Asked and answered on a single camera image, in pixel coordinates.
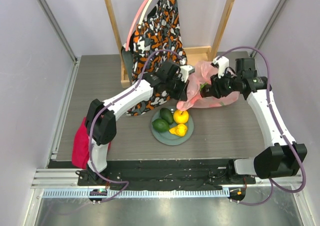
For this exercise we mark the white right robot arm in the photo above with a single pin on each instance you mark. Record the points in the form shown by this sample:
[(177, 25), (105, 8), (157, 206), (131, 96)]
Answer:
[(282, 153)]

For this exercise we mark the orange grey patterned garment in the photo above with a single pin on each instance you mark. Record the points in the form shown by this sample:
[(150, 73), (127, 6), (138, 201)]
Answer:
[(159, 30)]

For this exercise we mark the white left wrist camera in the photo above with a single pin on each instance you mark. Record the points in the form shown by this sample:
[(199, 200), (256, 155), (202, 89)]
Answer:
[(185, 71)]

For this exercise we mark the wooden clothes rack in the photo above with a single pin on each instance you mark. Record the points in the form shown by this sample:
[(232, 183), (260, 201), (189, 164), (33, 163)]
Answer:
[(194, 54)]

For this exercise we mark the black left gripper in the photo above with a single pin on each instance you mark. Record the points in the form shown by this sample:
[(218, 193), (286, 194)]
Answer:
[(181, 94)]

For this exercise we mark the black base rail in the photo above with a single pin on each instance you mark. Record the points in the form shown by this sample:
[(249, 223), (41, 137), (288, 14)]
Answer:
[(165, 175)]

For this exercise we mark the red cloth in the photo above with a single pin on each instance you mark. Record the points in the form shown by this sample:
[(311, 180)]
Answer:
[(80, 151)]

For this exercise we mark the pink clothes hanger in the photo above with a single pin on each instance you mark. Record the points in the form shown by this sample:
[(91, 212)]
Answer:
[(137, 20)]

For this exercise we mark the grey round plate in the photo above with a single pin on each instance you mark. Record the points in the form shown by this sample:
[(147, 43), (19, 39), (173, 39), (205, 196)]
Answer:
[(169, 139)]

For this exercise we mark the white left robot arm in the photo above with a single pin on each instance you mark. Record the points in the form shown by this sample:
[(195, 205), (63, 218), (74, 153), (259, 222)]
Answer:
[(102, 116)]

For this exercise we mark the fake green avocado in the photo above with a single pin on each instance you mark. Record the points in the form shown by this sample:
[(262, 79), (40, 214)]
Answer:
[(166, 115)]

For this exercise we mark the white cable duct strip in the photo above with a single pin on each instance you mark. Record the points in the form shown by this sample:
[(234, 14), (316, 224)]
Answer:
[(95, 193)]

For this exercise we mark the fake green lime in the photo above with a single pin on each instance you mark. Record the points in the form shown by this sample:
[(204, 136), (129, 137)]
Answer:
[(160, 125)]

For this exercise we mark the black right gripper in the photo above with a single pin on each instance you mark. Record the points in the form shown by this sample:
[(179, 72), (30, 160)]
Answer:
[(213, 86)]

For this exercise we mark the pink plastic bag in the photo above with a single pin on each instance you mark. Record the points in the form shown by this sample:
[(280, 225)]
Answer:
[(203, 71)]

